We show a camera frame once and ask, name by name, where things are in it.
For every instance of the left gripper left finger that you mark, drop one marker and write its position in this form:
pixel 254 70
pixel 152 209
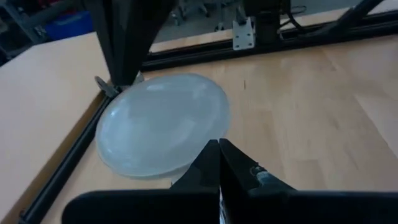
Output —
pixel 155 208

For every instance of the large wooden desk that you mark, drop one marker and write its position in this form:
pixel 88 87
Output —
pixel 46 109

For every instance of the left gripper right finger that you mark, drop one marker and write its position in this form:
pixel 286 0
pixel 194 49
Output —
pixel 280 208

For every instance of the dark grey clamp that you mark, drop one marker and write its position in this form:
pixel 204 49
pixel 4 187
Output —
pixel 107 87

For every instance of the white flood lightbulb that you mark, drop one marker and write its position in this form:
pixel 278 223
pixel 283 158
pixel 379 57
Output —
pixel 161 124

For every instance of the silver corner bracket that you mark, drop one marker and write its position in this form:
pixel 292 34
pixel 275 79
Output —
pixel 244 34

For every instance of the black aluminium table frame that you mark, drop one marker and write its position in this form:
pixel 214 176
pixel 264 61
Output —
pixel 217 54

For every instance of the blue plastic crate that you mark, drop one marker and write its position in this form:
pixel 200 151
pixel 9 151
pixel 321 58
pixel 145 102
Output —
pixel 68 25

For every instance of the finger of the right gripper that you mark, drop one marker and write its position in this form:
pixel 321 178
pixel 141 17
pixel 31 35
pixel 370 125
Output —
pixel 109 31
pixel 143 31

